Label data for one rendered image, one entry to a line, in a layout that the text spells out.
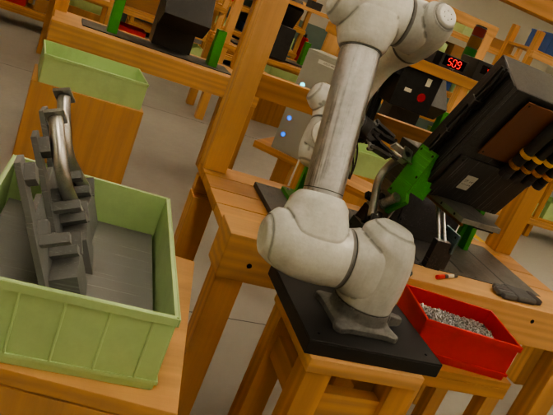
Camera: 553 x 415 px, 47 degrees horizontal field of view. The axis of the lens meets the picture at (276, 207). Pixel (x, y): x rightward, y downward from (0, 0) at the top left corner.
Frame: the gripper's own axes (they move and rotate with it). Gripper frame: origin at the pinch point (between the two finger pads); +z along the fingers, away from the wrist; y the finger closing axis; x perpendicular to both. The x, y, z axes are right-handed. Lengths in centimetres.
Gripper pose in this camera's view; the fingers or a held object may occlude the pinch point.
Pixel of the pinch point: (399, 153)
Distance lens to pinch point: 233.0
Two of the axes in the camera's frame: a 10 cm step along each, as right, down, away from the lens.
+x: -5.8, 2.8, 7.7
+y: 2.5, -8.4, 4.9
